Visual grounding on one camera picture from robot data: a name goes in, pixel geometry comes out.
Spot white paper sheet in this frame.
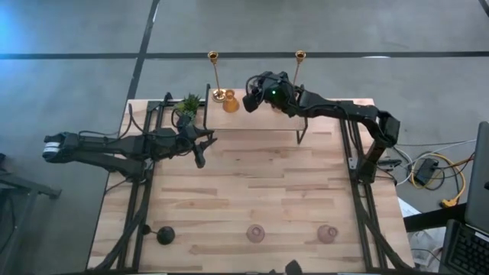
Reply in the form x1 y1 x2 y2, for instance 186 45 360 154
399 198 446 268

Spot black computer keyboard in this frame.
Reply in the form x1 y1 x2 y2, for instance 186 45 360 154
439 219 489 275

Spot yellow cable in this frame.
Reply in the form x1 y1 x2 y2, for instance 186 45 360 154
410 152 468 209

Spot black aluminium rig frame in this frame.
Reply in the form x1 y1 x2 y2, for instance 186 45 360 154
86 91 416 274

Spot tall gold candlestick holder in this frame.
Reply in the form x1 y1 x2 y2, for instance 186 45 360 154
207 50 227 103
292 50 307 87

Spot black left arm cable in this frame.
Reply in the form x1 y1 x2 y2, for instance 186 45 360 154
128 102 180 138

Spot pink ribbed glass candle holder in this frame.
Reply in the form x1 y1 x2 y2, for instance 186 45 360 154
245 223 266 244
316 224 339 244

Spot black metal stand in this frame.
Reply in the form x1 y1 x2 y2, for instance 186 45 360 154
0 152 62 275

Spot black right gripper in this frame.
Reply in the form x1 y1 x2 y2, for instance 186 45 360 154
243 70 303 115

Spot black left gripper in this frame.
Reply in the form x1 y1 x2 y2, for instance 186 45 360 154
170 116 218 169

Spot black ball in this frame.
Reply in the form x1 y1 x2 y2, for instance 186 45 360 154
141 224 176 246

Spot wooden shelf with black frame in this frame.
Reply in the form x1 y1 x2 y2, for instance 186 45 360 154
202 83 309 146

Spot green potted succulent plant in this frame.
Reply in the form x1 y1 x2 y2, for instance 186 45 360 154
173 93 202 129

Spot black cable bundle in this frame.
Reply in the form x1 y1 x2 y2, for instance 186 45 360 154
91 179 150 273

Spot large flat computer monitor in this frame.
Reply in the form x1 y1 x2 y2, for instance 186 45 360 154
464 121 489 235

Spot small black unidentified object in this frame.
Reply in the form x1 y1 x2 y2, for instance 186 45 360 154
284 259 303 275

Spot black power adapter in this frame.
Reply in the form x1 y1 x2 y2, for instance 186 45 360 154
414 157 440 187

